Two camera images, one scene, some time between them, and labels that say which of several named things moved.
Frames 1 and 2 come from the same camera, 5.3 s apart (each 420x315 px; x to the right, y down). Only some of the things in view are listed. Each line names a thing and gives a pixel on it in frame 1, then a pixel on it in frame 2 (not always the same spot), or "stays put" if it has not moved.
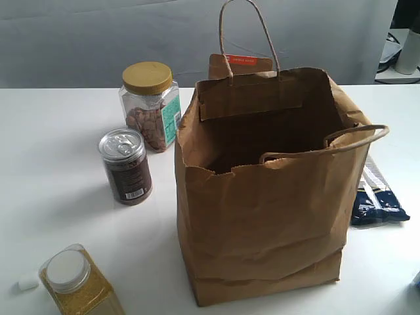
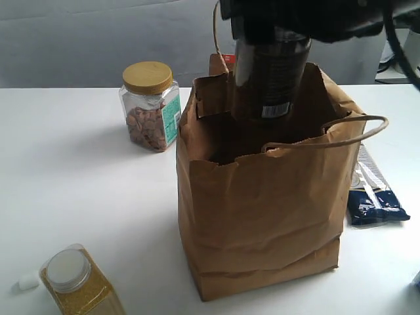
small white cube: [28, 281] stays put
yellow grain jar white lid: [75, 285] stays put
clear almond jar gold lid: [149, 101] stays put
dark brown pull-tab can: [125, 157] → [268, 74]
